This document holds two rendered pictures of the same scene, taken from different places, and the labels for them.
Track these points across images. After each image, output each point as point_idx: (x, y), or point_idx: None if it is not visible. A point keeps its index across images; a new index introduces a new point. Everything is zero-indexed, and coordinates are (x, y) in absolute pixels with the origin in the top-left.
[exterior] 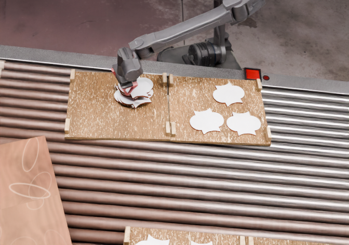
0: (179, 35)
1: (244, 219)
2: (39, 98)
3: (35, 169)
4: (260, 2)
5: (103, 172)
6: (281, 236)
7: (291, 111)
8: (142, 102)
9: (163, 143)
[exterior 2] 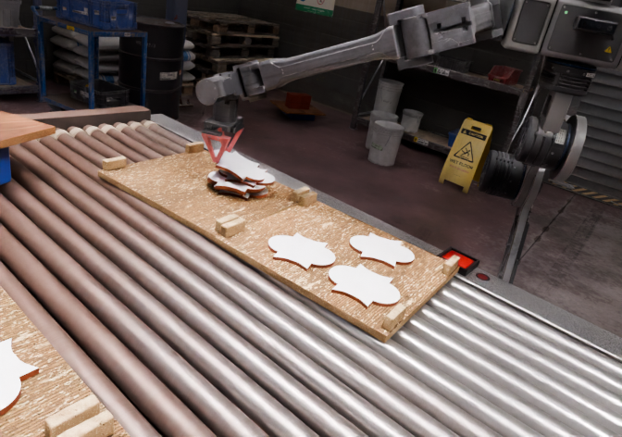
0: (304, 57)
1: (167, 398)
2: (138, 152)
3: None
4: (462, 34)
5: (77, 215)
6: None
7: (492, 331)
8: (231, 186)
9: (205, 239)
